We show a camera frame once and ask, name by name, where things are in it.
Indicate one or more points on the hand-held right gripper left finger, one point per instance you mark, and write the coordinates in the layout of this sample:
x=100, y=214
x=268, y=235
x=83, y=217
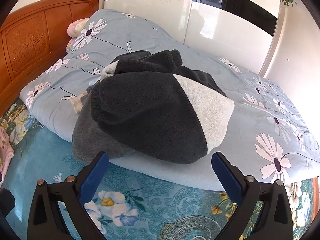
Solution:
x=93, y=177

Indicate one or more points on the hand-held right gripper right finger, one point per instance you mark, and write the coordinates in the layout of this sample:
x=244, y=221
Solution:
x=226, y=177

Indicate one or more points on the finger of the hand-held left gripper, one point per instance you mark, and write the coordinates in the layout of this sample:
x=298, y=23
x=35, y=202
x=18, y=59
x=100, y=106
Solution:
x=7, y=201

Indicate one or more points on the dark grey and white fleece jacket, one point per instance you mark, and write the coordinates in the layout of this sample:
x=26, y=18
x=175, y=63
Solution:
x=150, y=115

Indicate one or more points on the grey garment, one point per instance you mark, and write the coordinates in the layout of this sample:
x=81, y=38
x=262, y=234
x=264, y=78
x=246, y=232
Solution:
x=90, y=135

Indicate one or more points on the pink fleece cloth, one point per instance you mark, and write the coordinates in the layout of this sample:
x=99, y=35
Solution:
x=5, y=150

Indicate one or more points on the wooden bed footboard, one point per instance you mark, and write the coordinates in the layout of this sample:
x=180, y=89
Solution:
x=314, y=186

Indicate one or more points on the light blue garment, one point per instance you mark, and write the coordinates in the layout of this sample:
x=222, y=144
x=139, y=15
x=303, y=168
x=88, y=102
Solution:
x=93, y=82

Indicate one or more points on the pink floral pillow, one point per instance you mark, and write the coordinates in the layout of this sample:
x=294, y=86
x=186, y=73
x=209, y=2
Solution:
x=75, y=27
x=70, y=43

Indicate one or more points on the light blue floral quilt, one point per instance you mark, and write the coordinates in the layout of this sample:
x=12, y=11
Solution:
x=125, y=35

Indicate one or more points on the carved wooden headboard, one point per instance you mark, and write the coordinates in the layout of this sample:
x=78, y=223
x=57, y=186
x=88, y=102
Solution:
x=30, y=45

